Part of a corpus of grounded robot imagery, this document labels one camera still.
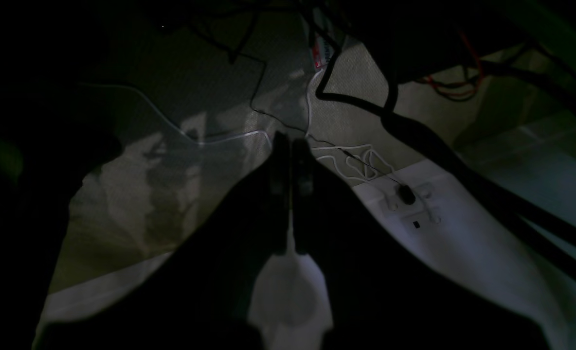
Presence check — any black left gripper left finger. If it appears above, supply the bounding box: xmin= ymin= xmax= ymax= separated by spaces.
xmin=268 ymin=132 xmax=290 ymax=255

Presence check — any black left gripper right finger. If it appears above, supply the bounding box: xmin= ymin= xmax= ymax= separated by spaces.
xmin=292 ymin=139 xmax=316 ymax=255

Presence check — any white thin cable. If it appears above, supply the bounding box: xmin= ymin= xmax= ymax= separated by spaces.
xmin=306 ymin=68 xmax=396 ymax=186

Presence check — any red wire bundle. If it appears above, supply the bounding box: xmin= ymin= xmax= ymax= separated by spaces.
xmin=414 ymin=29 xmax=485 ymax=102

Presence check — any thick black cable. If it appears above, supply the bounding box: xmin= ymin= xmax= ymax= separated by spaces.
xmin=314 ymin=29 xmax=576 ymax=297

